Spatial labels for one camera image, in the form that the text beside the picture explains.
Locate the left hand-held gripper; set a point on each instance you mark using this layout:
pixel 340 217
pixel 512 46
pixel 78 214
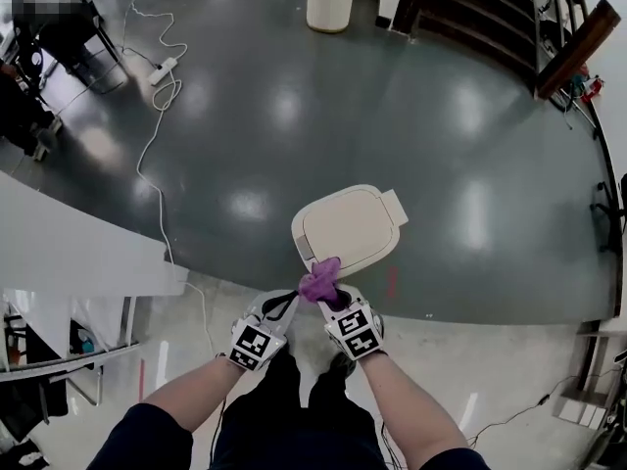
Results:
pixel 252 343

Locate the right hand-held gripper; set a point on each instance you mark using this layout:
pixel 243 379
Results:
pixel 355 336

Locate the cream lidded trash bin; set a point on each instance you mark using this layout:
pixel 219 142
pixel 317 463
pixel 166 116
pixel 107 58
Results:
pixel 348 228

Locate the person's left forearm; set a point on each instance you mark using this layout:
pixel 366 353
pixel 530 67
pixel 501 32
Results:
pixel 196 390

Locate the person's right forearm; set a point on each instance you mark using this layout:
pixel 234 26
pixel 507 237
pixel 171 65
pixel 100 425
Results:
pixel 411 404

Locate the person's black shoe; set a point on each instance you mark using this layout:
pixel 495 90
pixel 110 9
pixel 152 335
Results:
pixel 343 366

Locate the person's dark navy clothing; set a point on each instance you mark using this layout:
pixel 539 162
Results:
pixel 294 429

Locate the blue bucket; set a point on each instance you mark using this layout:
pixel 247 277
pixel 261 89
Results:
pixel 84 343

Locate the white curved pillar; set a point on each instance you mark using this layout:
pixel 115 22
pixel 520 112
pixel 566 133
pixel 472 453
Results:
pixel 78 248

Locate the white shelf desk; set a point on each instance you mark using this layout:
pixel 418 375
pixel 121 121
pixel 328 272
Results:
pixel 44 326

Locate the white power strip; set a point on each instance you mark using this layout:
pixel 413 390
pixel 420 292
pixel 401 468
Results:
pixel 162 70

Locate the black office chair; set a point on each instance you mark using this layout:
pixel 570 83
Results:
pixel 614 213

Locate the green orange floor machine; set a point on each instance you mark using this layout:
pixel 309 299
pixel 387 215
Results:
pixel 575 88

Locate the dark wooden staircase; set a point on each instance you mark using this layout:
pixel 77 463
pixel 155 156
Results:
pixel 470 8

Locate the red fire extinguisher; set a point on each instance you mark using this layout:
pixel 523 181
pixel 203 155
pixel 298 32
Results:
pixel 593 87

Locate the black plastic chair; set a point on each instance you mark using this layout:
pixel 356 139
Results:
pixel 73 42

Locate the wooden stair railing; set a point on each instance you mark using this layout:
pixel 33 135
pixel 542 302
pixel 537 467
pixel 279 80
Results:
pixel 558 3

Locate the black metal frame chair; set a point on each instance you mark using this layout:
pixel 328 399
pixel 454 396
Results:
pixel 24 399

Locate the brown wooden newel post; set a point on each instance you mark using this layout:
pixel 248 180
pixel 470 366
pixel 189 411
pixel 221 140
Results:
pixel 578 47

